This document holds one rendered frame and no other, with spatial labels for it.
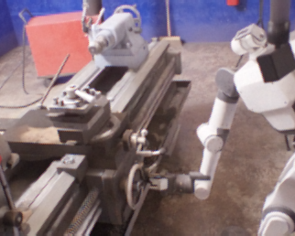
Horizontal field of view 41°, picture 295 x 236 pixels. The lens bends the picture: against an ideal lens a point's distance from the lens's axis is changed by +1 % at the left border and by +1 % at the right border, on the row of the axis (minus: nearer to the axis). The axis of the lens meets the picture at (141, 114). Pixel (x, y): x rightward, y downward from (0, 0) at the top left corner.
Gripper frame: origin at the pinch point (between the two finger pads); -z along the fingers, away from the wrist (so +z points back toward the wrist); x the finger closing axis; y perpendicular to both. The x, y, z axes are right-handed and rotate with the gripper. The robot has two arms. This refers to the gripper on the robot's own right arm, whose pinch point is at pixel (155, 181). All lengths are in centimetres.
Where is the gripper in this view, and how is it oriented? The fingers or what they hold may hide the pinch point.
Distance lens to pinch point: 192.6
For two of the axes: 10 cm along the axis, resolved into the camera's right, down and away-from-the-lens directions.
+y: 3.0, -1.4, 9.4
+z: 9.5, 0.3, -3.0
